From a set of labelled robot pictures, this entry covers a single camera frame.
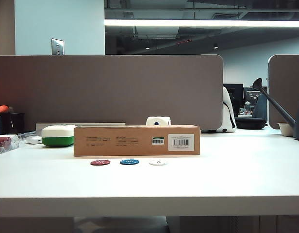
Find blue-grey office chair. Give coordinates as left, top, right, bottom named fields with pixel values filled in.
left=252, top=93, right=269, bottom=120

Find white poker chip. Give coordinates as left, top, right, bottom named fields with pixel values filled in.
left=149, top=159, right=169, bottom=166

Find wide brown desk divider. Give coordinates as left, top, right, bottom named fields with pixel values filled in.
left=0, top=54, right=224, bottom=132

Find blue poker chip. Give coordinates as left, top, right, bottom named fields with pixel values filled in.
left=119, top=159, right=140, bottom=166

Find red poker chip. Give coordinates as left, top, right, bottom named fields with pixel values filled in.
left=90, top=159, right=111, bottom=166

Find white and green container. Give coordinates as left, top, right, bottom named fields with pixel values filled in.
left=41, top=124, right=78, bottom=148

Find white paper bowl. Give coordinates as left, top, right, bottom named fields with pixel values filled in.
left=276, top=122, right=296, bottom=137

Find brown cardboard rectangular box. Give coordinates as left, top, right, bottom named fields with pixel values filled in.
left=73, top=125, right=201, bottom=157

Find white die blue dots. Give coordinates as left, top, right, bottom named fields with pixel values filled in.
left=146, top=116, right=172, bottom=127

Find long ceiling light strip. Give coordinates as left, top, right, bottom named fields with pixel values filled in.
left=104, top=18, right=299, bottom=28

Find narrow brown desk divider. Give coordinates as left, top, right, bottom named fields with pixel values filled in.
left=268, top=54, right=299, bottom=130

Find black cup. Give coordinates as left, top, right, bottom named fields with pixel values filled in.
left=0, top=112, right=26, bottom=135

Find metal wall switch plate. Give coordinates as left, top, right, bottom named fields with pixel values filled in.
left=51, top=38, right=65, bottom=56

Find clear box of chips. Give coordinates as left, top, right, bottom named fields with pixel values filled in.
left=0, top=134, right=20, bottom=155

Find small white earbud case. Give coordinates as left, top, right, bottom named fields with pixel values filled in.
left=26, top=135, right=43, bottom=145

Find black round case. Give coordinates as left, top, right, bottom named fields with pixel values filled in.
left=235, top=117, right=266, bottom=130

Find white and black plush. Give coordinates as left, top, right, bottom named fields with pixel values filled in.
left=201, top=86, right=238, bottom=133

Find black computer monitor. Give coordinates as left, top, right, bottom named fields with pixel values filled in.
left=223, top=83, right=245, bottom=117

